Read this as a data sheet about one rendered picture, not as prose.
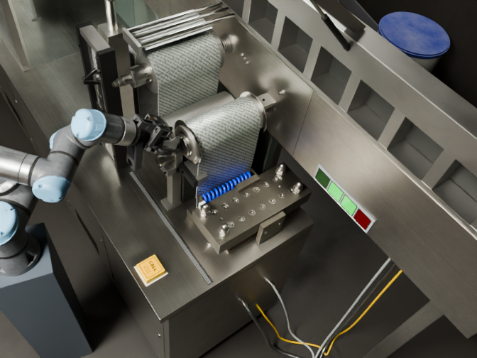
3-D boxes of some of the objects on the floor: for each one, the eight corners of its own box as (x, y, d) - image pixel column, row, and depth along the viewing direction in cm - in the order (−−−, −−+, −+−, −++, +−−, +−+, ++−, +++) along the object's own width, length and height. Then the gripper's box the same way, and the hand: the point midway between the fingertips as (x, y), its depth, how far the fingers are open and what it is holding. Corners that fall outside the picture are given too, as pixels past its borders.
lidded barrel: (425, 113, 348) (465, 49, 300) (373, 126, 333) (406, 60, 285) (390, 72, 373) (422, 7, 326) (340, 82, 358) (365, 15, 310)
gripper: (147, 129, 117) (197, 139, 135) (128, 106, 121) (179, 118, 139) (130, 154, 120) (182, 160, 138) (112, 130, 124) (165, 140, 142)
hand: (172, 146), depth 138 cm, fingers closed, pressing on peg
